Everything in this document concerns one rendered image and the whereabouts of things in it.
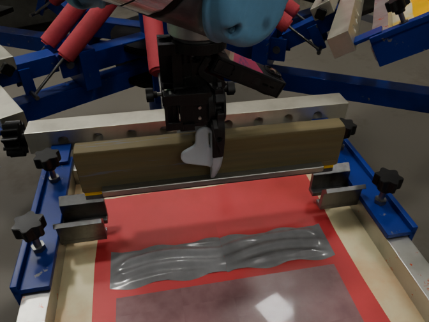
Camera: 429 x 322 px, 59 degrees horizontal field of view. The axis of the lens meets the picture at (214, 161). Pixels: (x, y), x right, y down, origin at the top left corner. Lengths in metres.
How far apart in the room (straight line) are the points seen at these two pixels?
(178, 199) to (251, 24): 0.51
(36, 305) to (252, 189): 0.41
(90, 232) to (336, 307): 0.39
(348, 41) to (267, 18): 0.67
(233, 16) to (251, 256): 0.45
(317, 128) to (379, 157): 2.02
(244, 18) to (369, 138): 2.53
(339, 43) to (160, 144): 0.54
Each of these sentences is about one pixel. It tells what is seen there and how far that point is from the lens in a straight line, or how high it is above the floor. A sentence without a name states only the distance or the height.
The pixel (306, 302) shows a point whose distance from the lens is 0.60.
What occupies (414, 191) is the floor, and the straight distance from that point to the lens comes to 2.44.
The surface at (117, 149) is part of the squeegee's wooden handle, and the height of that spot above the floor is 1.14.
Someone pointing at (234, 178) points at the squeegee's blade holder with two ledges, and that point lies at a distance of 0.59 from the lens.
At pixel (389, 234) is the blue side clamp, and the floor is 1.00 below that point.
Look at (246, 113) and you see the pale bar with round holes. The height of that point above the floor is 1.04.
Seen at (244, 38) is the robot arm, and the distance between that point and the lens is 0.27.
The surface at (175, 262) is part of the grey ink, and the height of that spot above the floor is 0.96.
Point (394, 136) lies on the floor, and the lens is 2.86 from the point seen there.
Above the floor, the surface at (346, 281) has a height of 0.96.
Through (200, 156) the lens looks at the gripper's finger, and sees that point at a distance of 0.54.
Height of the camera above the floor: 1.46
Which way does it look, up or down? 38 degrees down
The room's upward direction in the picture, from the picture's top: straight up
